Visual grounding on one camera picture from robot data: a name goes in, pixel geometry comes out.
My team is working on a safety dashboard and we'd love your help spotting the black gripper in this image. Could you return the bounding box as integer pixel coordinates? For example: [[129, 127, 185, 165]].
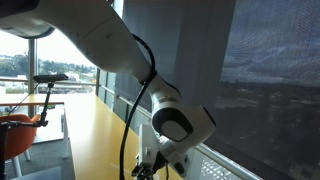
[[131, 151, 168, 180]]

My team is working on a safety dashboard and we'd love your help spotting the grey metal handrail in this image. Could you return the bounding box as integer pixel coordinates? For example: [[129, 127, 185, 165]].
[[99, 84, 264, 180]]

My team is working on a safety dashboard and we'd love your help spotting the dark mesh roller blind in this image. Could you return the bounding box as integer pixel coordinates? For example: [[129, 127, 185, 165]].
[[114, 0, 320, 180]]

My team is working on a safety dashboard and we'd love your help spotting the orange chair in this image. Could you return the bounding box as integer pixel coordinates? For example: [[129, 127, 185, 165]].
[[0, 113, 42, 178]]

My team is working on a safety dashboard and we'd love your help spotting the grey window mullion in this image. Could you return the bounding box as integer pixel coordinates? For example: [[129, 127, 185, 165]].
[[28, 38, 37, 118]]

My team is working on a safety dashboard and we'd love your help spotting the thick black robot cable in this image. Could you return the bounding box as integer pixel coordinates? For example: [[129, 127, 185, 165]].
[[118, 33, 158, 180]]

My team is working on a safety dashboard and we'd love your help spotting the black camera stand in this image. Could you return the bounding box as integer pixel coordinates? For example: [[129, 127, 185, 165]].
[[0, 81, 56, 180]]

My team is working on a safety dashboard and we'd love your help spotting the black stereo camera bar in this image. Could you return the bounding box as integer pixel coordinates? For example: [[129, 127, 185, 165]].
[[32, 73, 70, 84]]

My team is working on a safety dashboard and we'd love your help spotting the thin black camera cable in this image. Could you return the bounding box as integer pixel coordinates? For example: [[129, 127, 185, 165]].
[[6, 83, 39, 118]]

